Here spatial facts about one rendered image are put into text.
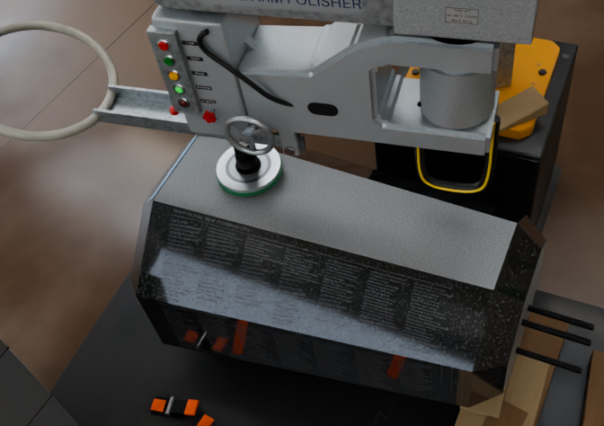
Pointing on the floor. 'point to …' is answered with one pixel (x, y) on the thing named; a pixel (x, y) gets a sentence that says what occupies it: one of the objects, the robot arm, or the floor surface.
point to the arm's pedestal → (26, 396)
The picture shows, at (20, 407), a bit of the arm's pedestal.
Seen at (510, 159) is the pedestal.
